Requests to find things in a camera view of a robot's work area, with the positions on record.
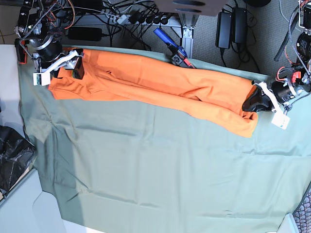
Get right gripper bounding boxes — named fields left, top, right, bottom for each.
left=34, top=48, right=85, bottom=79

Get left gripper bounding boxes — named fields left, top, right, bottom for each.
left=242, top=80, right=311, bottom=113

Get orange T-shirt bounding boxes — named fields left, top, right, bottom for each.
left=48, top=49, right=258, bottom=137

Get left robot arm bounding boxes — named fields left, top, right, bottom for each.
left=242, top=0, right=311, bottom=115

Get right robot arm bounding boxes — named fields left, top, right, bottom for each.
left=14, top=0, right=85, bottom=86

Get black power brick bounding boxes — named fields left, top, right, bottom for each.
left=67, top=27, right=103, bottom=41

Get red black corner clamp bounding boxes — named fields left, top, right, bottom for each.
left=14, top=38, right=27, bottom=65

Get white power strip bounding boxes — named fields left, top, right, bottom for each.
left=104, top=13, right=181, bottom=27

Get black power adapter left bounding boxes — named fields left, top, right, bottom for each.
left=215, top=12, right=232, bottom=49

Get black power adapter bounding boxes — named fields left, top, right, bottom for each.
left=215, top=12, right=232, bottom=49
left=231, top=7, right=247, bottom=44

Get black power adapter right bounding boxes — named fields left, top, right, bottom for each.
left=231, top=7, right=247, bottom=44

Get black plastic bag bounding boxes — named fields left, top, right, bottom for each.
left=0, top=126, right=35, bottom=198

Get green table cloth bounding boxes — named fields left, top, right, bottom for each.
left=18, top=61, right=311, bottom=233

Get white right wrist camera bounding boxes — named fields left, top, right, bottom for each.
left=33, top=72, right=51, bottom=86

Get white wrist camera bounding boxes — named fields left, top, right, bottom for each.
left=271, top=111, right=290, bottom=130
left=33, top=72, right=51, bottom=86

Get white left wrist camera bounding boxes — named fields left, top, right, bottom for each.
left=271, top=111, right=290, bottom=130

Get blue handled bar clamp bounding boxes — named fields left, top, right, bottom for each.
left=154, top=28, right=195, bottom=68

